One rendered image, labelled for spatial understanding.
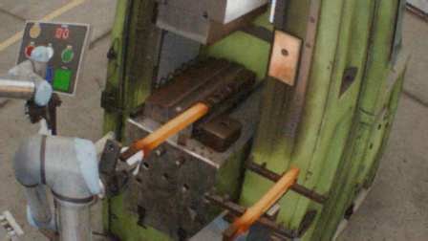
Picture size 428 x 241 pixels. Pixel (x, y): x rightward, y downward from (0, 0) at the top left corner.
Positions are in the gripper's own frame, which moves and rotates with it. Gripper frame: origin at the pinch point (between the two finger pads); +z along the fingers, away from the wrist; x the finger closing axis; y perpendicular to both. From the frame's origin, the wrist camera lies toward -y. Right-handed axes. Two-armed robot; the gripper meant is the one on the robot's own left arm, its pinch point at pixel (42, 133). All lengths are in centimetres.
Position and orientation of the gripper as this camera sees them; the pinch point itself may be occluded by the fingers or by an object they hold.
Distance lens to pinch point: 223.1
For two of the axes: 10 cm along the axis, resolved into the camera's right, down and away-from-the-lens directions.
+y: -7.2, 3.0, -6.3
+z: -1.4, 8.2, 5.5
